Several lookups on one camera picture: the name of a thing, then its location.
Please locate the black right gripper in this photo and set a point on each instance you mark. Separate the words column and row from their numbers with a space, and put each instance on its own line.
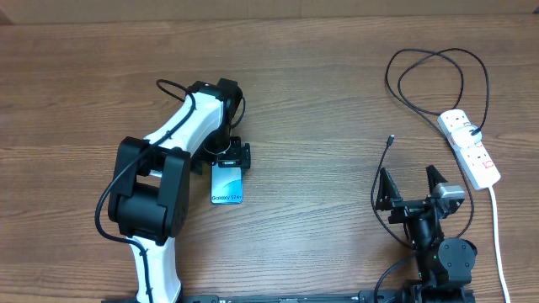
column 387, row 199

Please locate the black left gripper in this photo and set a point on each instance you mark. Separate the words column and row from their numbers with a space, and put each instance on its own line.
column 239, row 155

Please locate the Samsung Galaxy smartphone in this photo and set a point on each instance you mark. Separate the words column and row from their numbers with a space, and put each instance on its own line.
column 226, row 185

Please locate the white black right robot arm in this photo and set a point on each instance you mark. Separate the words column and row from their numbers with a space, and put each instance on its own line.
column 444, row 264

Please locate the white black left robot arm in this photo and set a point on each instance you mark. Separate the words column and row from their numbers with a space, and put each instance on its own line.
column 146, row 202

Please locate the white charger adapter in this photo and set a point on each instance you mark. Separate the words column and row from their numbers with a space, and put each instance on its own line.
column 464, row 137

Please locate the white power strip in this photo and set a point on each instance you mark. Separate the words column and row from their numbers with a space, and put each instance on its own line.
column 476, row 161

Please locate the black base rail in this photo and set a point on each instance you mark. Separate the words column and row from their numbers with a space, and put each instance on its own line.
column 364, row 296

